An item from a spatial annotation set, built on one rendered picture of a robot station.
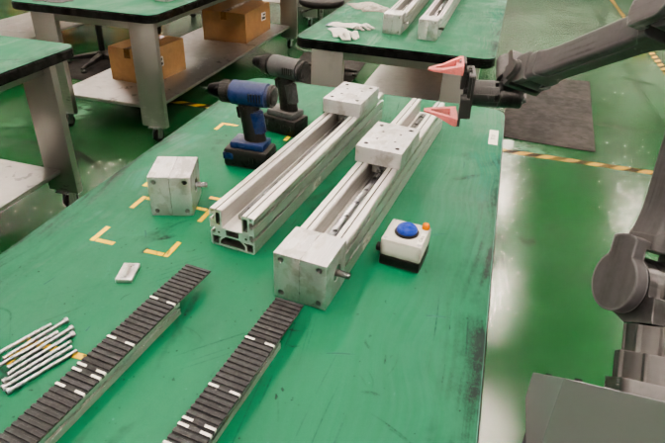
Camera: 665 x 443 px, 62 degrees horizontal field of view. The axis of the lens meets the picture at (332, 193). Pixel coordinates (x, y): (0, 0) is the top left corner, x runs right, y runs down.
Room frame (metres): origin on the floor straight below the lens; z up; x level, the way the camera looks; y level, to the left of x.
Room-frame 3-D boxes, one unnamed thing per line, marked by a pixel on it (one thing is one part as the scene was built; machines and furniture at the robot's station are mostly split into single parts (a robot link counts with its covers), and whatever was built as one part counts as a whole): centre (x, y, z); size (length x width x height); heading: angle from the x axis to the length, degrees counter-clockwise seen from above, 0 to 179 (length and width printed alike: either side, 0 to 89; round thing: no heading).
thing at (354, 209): (1.20, -0.13, 0.82); 0.80 x 0.10 x 0.09; 158
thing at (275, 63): (1.52, 0.17, 0.89); 0.20 x 0.08 x 0.22; 61
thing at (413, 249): (0.90, -0.14, 0.81); 0.10 x 0.08 x 0.06; 68
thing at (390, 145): (1.20, -0.13, 0.87); 0.16 x 0.11 x 0.07; 158
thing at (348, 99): (1.51, -0.04, 0.87); 0.16 x 0.11 x 0.07; 158
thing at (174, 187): (1.07, 0.34, 0.83); 0.11 x 0.10 x 0.10; 93
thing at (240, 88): (1.29, 0.24, 0.89); 0.20 x 0.08 x 0.22; 76
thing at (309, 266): (0.79, 0.02, 0.83); 0.12 x 0.09 x 0.10; 68
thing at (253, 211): (1.27, 0.05, 0.82); 0.80 x 0.10 x 0.09; 158
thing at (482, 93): (1.16, -0.31, 1.03); 0.07 x 0.07 x 0.10; 82
